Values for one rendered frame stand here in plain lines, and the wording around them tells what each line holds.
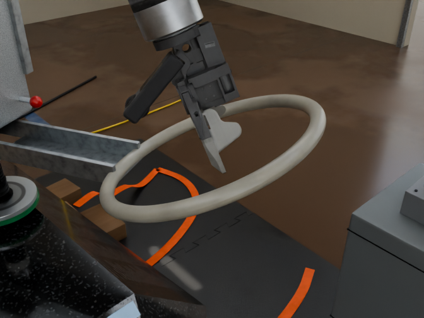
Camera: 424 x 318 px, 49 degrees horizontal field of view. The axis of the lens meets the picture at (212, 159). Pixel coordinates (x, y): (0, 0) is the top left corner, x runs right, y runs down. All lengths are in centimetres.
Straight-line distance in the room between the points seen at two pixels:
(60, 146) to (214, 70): 67
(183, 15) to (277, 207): 217
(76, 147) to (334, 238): 168
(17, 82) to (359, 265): 106
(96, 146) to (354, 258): 79
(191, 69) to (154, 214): 25
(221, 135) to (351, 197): 229
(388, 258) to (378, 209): 14
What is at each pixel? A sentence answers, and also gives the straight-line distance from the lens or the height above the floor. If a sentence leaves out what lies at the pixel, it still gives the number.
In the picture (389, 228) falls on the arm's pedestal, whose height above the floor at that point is 85.
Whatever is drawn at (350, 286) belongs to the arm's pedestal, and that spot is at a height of 60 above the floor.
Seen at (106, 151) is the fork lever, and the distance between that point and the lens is 118.
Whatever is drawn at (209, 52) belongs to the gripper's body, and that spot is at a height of 144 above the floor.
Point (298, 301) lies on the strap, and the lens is 221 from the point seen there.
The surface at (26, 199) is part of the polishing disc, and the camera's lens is 143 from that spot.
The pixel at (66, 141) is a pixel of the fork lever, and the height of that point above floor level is 107.
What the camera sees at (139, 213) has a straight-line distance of 80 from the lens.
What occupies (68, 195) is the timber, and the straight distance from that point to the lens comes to 277.
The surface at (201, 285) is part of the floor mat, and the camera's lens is 224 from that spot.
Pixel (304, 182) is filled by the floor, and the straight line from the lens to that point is 297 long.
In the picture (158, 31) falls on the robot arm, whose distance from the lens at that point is 65.
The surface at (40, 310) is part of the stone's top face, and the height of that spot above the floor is 80.
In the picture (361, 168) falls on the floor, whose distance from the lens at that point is 320.
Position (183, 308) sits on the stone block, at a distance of 132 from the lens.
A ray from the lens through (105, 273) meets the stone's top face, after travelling 122.
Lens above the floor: 165
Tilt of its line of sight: 32 degrees down
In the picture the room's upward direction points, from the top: straight up
